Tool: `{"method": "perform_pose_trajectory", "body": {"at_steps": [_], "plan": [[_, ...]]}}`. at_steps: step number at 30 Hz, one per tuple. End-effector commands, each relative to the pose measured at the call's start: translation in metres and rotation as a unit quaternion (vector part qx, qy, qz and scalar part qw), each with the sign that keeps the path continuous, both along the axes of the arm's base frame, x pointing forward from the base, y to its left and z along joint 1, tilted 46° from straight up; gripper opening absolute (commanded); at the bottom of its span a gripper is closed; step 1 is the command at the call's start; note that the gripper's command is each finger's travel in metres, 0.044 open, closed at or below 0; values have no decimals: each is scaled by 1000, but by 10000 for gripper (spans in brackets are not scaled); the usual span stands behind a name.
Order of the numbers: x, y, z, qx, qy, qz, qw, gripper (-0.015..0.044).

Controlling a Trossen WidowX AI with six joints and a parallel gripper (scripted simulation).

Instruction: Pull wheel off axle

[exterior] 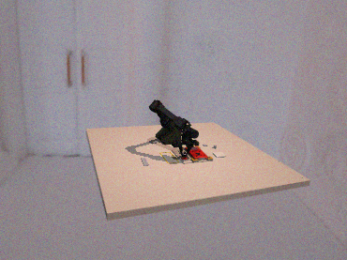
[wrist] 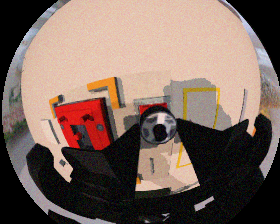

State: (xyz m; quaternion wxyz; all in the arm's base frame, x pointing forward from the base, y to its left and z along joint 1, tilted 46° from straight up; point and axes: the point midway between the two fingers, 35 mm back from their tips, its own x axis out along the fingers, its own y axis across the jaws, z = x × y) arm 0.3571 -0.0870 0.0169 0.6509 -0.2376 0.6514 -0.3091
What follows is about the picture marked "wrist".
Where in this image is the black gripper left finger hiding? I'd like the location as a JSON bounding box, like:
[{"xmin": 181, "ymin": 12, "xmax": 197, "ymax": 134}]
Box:
[{"xmin": 61, "ymin": 123, "xmax": 141, "ymax": 198}]

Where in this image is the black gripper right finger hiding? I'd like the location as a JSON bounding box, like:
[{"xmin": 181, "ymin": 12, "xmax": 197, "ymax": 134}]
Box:
[{"xmin": 176, "ymin": 118, "xmax": 249, "ymax": 186}]

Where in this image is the black and grey wheel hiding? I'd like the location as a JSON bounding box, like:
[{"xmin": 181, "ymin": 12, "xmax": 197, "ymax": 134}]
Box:
[{"xmin": 140, "ymin": 104, "xmax": 179, "ymax": 144}]

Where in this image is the yellow rectangular outline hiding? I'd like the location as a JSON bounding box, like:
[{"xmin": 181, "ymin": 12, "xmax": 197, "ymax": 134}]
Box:
[{"xmin": 176, "ymin": 87, "xmax": 220, "ymax": 168}]

